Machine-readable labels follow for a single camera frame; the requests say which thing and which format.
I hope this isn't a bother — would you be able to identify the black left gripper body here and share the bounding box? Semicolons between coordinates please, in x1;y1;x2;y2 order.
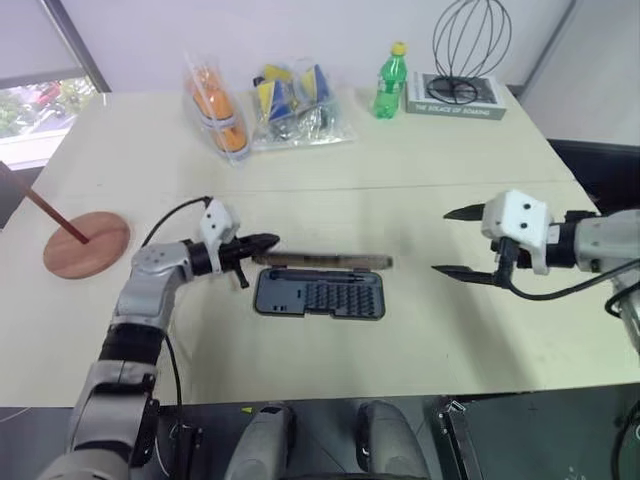
218;238;251;290

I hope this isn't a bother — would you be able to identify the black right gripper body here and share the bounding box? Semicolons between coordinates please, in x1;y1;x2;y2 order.
489;237;534;290

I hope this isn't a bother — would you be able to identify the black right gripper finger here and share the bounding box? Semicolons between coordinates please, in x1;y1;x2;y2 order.
430;264;502;288
443;201;488;223

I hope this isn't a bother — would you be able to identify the black screwdriver bit case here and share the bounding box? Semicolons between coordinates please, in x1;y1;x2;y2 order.
251;250;396;325

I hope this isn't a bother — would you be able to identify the orange and grey shoe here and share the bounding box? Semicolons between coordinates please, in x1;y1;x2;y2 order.
212;124;250;154
191;66;237;127

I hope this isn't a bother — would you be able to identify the grey hardcover book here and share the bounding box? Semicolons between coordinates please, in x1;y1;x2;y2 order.
404;70;508;122

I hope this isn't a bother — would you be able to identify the clear bag with blue-yellow items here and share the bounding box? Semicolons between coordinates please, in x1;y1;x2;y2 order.
248;57;359;153

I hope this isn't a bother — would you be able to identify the clear bag with orange items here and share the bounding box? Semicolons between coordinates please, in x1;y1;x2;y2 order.
182;48;252;169

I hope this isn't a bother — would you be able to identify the yellow and blue triangular pack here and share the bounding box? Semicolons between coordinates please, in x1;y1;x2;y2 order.
298;63;332;102
256;78;293;123

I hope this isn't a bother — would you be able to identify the green plastic bottle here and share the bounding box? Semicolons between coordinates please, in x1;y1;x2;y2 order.
373;41;411;121

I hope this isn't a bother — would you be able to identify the wooden stand with round base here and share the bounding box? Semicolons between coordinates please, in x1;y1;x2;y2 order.
27;188;132;280

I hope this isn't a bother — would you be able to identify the grey rounded shape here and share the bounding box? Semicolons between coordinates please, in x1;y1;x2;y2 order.
223;401;297;480
353;398;432;480

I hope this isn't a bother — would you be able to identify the white roller blind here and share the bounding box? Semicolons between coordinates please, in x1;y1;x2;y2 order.
0;0;84;82

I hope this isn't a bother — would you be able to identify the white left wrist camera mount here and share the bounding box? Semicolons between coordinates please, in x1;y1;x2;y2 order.
198;199;240;274

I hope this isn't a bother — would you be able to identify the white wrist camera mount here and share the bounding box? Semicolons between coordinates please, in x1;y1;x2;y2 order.
479;189;557;276
198;199;240;274

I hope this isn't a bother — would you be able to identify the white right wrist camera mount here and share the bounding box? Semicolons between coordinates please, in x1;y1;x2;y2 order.
479;189;557;276

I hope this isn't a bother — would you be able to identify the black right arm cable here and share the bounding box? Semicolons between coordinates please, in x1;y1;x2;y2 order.
501;257;640;317

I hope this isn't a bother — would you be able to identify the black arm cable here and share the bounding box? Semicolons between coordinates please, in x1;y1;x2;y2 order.
140;195;212;407
501;257;640;317

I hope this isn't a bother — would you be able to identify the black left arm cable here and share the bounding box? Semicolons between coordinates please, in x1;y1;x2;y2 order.
140;195;212;407

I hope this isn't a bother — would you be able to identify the black wire balloon sculpture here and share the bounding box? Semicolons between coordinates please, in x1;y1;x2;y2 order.
424;0;514;106

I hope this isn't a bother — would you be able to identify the dark window frame post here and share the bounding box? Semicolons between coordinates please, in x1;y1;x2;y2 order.
40;0;112;95

